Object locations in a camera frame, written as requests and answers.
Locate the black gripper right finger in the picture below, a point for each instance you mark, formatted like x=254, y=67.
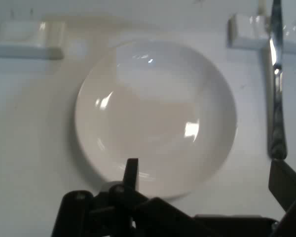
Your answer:
x=291, y=192

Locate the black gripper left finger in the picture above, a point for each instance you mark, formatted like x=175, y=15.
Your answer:
x=106, y=212

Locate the silver table knife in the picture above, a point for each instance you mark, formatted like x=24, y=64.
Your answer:
x=276, y=123

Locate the round white plate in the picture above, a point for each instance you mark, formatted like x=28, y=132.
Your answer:
x=158, y=111

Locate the white ceramic cutlery rest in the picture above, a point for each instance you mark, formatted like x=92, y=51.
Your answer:
x=19, y=37
x=246, y=32

